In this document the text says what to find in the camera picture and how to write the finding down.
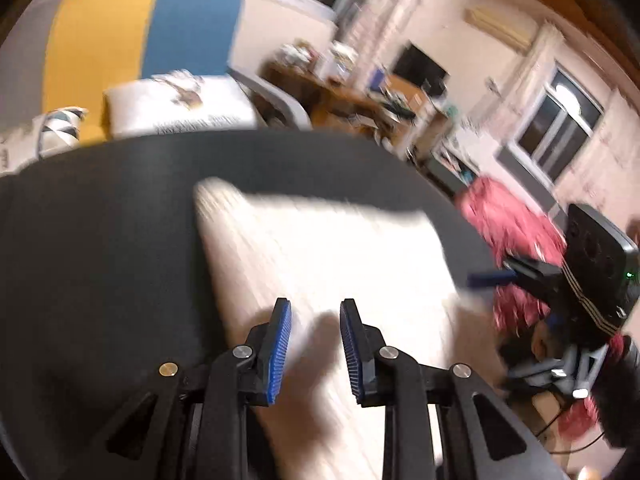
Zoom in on cream fluffy blanket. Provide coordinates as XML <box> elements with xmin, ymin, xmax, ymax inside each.
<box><xmin>194</xmin><ymin>177</ymin><xmax>506</xmax><ymax>480</ymax></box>

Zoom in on white deer print pillow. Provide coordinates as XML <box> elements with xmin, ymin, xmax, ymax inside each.
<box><xmin>102</xmin><ymin>70</ymin><xmax>261</xmax><ymax>138</ymax></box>

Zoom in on pink fuzzy cloth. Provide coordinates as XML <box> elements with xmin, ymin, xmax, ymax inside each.
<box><xmin>457</xmin><ymin>177</ymin><xmax>633</xmax><ymax>436</ymax></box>

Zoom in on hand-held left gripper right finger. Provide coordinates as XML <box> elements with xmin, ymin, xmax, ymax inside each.
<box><xmin>340</xmin><ymin>299</ymin><xmax>566</xmax><ymax>480</ymax></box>

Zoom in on beige patterned curtain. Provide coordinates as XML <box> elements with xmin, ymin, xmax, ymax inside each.
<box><xmin>555</xmin><ymin>90</ymin><xmax>640</xmax><ymax>226</ymax></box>
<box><xmin>492</xmin><ymin>25</ymin><xmax>566</xmax><ymax>161</ymax></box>
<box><xmin>332</xmin><ymin>0</ymin><xmax>481</xmax><ymax>86</ymax></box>

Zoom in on triangle pattern pillow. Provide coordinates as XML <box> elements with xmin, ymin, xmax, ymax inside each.
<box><xmin>32</xmin><ymin>106</ymin><xmax>90</xmax><ymax>156</ymax></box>

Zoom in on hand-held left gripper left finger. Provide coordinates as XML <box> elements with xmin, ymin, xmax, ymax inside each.
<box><xmin>105</xmin><ymin>297</ymin><xmax>292</xmax><ymax>480</ymax></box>

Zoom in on wooden desk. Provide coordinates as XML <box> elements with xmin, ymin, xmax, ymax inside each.
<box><xmin>262</xmin><ymin>55</ymin><xmax>451</xmax><ymax>156</ymax></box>

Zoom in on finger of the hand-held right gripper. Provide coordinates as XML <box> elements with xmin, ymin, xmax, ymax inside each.
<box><xmin>467</xmin><ymin>260</ymin><xmax>563</xmax><ymax>306</ymax></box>

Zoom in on grey yellow blue backrest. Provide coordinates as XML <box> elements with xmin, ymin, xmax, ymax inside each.
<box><xmin>0</xmin><ymin>0</ymin><xmax>246</xmax><ymax>143</ymax></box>

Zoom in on light grey tubular armrest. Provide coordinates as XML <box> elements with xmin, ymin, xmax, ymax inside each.
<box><xmin>227</xmin><ymin>67</ymin><xmax>313</xmax><ymax>131</ymax></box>

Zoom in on wall air conditioner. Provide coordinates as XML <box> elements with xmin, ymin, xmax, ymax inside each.
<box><xmin>465</xmin><ymin>7</ymin><xmax>536</xmax><ymax>53</ymax></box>

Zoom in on white storage shelf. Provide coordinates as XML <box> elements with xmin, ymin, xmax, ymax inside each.
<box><xmin>432</xmin><ymin>130</ymin><xmax>481</xmax><ymax>196</ymax></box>

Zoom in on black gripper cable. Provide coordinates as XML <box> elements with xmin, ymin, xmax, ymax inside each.
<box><xmin>532</xmin><ymin>400</ymin><xmax>608</xmax><ymax>456</ymax></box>

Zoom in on small white-framed window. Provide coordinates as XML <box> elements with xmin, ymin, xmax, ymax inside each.
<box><xmin>515</xmin><ymin>67</ymin><xmax>606</xmax><ymax>186</ymax></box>

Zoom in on person's right hand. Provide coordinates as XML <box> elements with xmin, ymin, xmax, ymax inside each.
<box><xmin>530</xmin><ymin>319</ymin><xmax>569</xmax><ymax>361</ymax></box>

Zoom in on black monitor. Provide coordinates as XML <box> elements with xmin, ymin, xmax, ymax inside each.
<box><xmin>392</xmin><ymin>42</ymin><xmax>449</xmax><ymax>96</ymax></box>

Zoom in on person's right forearm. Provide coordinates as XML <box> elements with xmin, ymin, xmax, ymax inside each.
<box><xmin>592</xmin><ymin>337</ymin><xmax>640</xmax><ymax>453</ymax></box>

